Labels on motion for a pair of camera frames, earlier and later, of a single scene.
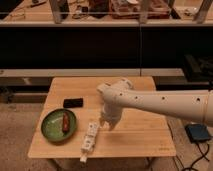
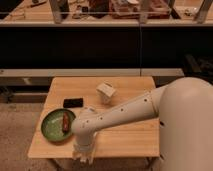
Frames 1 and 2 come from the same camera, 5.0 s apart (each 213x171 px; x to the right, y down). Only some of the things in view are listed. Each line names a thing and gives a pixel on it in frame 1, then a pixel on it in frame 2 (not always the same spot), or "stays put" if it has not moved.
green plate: [52, 125] stays put
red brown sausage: [65, 122] stays put
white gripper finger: [102, 121] -> [76, 156]
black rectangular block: [73, 102] stays put
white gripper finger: [112, 125] -> [90, 159]
